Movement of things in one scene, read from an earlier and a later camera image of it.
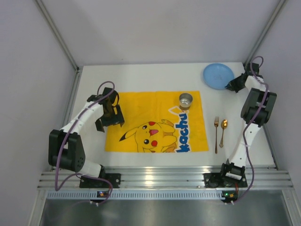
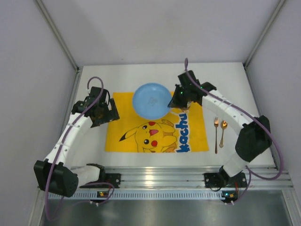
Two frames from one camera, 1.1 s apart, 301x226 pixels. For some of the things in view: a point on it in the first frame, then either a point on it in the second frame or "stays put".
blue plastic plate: x=217 y=76 to x=151 y=100
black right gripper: x=235 y=84 to x=178 y=98
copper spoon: x=224 y=125 stays put
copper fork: x=216 y=123 stays put
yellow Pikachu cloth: x=154 y=122 stays put
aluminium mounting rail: x=264 y=178 stays put
